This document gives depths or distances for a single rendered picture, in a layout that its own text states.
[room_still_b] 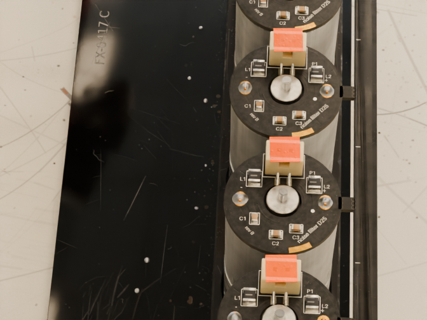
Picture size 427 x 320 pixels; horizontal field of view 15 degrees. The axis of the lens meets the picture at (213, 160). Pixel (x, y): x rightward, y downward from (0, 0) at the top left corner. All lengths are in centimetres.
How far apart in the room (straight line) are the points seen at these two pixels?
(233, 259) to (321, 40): 6
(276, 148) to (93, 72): 9
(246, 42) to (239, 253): 6
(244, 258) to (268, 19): 6
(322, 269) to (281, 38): 5
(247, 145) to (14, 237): 8
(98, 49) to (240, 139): 8
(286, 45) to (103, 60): 8
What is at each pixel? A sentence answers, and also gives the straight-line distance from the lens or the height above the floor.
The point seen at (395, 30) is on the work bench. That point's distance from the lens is 44.
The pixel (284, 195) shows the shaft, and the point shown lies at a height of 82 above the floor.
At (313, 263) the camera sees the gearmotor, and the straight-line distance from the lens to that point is 35.
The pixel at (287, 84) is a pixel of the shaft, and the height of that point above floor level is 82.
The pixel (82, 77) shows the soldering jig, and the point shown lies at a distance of 42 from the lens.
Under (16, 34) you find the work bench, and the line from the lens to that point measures 44.
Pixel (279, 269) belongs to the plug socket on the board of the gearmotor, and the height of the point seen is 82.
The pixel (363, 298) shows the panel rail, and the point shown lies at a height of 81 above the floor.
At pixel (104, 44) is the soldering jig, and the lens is 43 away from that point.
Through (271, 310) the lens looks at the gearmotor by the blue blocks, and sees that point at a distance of 33.
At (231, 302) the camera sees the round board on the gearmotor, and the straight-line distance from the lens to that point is 33.
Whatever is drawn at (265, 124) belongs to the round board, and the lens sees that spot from 35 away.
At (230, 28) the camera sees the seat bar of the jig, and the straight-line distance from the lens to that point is 42.
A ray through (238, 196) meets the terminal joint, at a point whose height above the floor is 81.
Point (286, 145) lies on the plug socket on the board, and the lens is 34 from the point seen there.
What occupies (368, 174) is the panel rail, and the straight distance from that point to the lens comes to 35.
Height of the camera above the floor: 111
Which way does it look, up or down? 60 degrees down
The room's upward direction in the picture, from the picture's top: straight up
